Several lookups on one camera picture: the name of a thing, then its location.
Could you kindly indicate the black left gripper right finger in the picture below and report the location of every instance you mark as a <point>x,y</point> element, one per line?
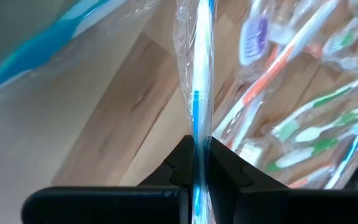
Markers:
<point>225,174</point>

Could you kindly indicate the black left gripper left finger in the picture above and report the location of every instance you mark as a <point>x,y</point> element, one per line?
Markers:
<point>179,168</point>

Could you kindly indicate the blue toothbrush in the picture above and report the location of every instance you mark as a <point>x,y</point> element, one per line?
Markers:
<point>42,46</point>
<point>346,158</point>
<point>202,62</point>

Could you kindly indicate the wrapped orange toothbrush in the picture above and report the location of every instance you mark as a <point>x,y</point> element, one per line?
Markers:
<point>275,65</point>
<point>306,182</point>
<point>252,152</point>

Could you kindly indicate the wrapped green toothbrush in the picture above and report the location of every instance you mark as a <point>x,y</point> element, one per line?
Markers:
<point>331,97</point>
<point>340,40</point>
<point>309,134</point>
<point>294,157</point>

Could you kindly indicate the wrapped purple toothbrush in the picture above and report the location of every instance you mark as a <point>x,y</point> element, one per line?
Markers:
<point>255,37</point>

